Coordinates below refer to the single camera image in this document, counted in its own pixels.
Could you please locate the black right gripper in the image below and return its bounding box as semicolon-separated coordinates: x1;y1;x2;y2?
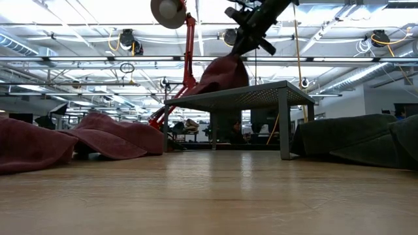
224;6;285;55

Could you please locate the dark grey hat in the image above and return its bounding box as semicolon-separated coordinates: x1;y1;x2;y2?
289;113;400;169
387;114;418;171

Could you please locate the red articulated desk lamp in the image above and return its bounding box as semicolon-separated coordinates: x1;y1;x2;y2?
148;0;199;131

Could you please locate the grey perforated metal stand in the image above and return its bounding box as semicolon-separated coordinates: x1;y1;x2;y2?
162;80;316;161

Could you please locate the long ceiling light strip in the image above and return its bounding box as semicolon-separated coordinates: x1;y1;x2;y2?
0;55;418;63

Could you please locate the black studio softbox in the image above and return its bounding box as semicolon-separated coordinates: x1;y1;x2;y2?
48;102;69;116

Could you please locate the black monitor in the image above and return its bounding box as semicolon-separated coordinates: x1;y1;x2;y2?
8;112;34;124

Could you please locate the black ceiling cable reel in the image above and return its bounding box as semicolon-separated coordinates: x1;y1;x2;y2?
370;29;391;48
118;28;144;56
221;27;238;47

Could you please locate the black aluminium table frame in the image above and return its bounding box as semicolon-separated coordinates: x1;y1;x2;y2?
181;142;281;151

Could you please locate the silver ventilation duct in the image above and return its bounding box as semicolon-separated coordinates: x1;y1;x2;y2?
318;40;418;96

